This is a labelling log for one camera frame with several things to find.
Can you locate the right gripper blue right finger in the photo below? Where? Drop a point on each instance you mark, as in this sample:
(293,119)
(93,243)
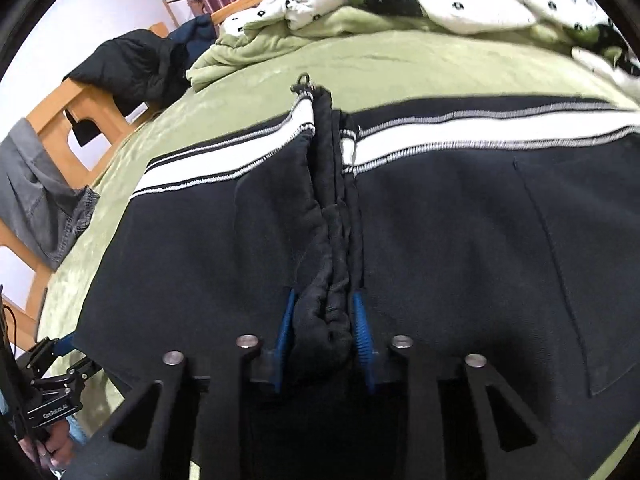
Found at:
(426,416)

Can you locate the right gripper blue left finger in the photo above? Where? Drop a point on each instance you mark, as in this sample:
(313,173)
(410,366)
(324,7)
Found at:
(151,434)

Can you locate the black pants with white stripe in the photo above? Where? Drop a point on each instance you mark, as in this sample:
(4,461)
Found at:
(501,225)

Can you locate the person's left hand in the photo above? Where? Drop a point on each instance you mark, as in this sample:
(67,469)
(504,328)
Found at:
(56,452)

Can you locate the grey pants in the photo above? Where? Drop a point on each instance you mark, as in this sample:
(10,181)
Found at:
(37,204)

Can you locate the black jacket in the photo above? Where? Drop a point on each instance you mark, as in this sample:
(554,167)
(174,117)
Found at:
(135,68)

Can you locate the green fleece bed blanket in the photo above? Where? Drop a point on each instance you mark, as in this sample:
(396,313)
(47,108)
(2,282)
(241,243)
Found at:
(361,71)

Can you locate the wooden chair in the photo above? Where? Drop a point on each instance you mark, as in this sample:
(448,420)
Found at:
(159,29)

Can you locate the navy blue garment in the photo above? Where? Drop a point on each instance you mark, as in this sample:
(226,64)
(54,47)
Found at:
(193,38)

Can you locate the wooden rack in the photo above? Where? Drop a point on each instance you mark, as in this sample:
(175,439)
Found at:
(181,11)

